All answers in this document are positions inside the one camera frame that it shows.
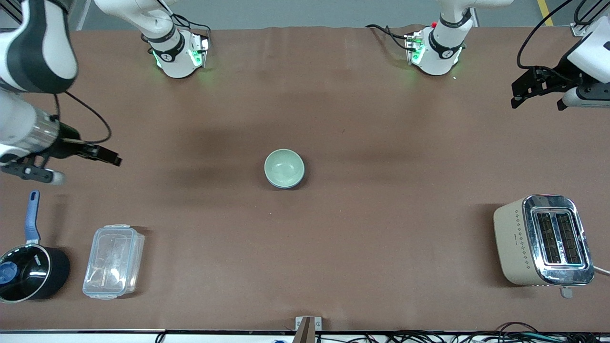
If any green bowl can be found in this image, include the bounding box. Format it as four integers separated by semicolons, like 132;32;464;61
264;149;305;187

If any blue bowl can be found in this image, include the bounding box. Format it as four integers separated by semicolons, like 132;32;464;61
265;175;305;190

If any clear plastic food container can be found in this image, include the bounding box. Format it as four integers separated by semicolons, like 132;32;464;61
82;224;145;300

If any left base connector plate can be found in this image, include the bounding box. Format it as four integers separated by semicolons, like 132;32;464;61
405;31;426;65

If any base connector plate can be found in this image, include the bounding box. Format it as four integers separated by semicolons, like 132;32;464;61
190;34;210;68
405;31;426;65

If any glass lid blue knob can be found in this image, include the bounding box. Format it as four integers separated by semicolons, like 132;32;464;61
0;245;51;302

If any right base connector plate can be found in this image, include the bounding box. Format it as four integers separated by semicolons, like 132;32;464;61
190;34;210;68

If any beige chrome toaster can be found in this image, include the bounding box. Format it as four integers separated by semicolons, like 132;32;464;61
493;194;595;299

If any brown table cover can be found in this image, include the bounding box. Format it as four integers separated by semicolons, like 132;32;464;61
0;26;610;333

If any aluminium frame profile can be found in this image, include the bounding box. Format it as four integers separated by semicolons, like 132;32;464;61
0;0;92;32
569;0;610;37

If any black saucepan blue handle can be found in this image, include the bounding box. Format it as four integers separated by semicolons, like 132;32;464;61
0;191;71;304

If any black left base cable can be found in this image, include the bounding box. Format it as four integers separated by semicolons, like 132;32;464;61
366;24;413;50

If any black base cable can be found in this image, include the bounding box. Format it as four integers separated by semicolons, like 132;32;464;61
366;24;413;50
143;0;211;43

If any black right base cable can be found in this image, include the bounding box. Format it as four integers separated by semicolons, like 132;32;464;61
143;0;211;43

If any black cable bundle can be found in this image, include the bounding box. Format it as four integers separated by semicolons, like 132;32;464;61
315;322;610;343

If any metal bracket with post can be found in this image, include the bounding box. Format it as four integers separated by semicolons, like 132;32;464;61
295;316;323;343

